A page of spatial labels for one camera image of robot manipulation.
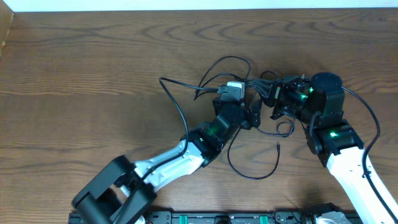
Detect camera cable black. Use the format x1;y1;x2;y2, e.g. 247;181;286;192
124;77;231;224
342;86;397;223

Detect black usb cable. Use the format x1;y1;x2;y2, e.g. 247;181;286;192
193;55;296;180

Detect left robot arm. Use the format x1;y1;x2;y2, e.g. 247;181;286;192
72;98;262;223

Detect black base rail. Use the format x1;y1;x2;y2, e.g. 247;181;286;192
68;210;361;224

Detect cardboard box edge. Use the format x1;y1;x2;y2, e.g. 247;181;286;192
0;0;14;54

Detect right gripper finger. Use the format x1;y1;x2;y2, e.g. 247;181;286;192
256;88;275;108
247;78;274;88

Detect right camera cable black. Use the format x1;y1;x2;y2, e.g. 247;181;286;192
342;86;397;223

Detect left camera cable black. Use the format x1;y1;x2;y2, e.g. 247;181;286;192
124;77;231;224

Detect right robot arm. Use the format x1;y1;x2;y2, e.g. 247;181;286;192
251;72;397;223

